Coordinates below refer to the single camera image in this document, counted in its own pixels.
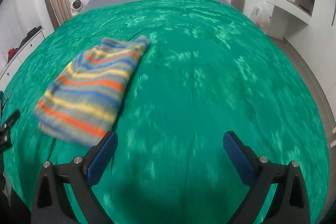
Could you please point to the black object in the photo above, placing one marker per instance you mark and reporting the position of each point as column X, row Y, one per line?
column 31, row 33

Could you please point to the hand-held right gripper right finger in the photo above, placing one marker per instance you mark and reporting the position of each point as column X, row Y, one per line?
column 237, row 158

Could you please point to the white plastic bag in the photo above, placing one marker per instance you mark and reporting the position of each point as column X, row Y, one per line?
column 261, row 14

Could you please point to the small white fan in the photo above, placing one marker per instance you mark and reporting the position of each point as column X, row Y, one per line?
column 77, row 6

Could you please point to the red cloth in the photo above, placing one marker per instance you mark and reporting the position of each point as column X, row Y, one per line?
column 12, row 52

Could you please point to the white low cabinet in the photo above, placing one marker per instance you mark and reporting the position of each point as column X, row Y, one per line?
column 26, row 53

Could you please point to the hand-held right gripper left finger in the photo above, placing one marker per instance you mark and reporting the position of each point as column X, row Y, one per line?
column 102, row 158

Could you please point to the white desk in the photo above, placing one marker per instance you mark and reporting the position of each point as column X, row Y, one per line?
column 286, row 6

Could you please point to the green patterned blanket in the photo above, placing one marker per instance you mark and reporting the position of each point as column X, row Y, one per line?
column 197, row 82

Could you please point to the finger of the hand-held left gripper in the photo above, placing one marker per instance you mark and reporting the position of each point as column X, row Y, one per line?
column 11, row 118

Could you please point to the striped knitted sweater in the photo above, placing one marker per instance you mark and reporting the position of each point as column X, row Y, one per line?
column 92, row 87

